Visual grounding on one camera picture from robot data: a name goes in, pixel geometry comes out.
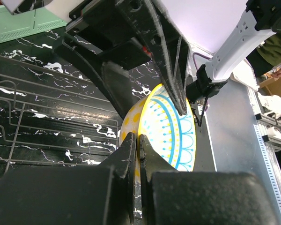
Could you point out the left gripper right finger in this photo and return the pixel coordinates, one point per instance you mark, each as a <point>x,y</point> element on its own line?
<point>153,171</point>

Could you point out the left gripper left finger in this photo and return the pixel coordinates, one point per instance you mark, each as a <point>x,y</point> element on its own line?
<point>113,192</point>

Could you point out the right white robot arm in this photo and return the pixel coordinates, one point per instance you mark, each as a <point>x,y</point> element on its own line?
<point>260,20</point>

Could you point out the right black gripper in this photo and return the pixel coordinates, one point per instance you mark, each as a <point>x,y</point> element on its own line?
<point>124,30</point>

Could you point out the person in green clothing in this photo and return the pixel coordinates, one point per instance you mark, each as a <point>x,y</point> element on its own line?
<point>264,58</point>

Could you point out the green file organizer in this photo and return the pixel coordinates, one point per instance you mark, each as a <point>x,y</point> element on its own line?
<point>29,23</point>

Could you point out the wire dish rack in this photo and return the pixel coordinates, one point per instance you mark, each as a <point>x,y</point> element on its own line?
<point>51,115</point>

